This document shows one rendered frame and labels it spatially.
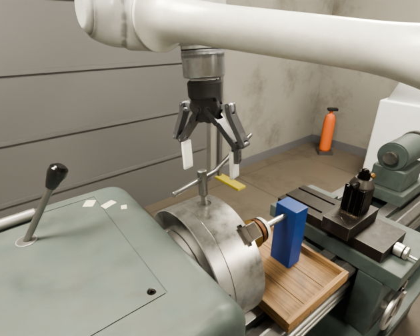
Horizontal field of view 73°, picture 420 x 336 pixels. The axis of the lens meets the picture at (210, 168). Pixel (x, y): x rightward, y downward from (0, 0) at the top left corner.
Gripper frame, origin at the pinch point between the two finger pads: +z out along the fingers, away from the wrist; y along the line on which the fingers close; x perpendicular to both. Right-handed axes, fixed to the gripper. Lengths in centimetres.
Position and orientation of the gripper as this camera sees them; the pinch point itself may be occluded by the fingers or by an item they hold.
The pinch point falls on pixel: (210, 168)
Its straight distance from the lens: 67.9
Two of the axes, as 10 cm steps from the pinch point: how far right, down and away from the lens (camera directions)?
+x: -5.9, 3.2, -7.4
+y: -8.1, -1.7, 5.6
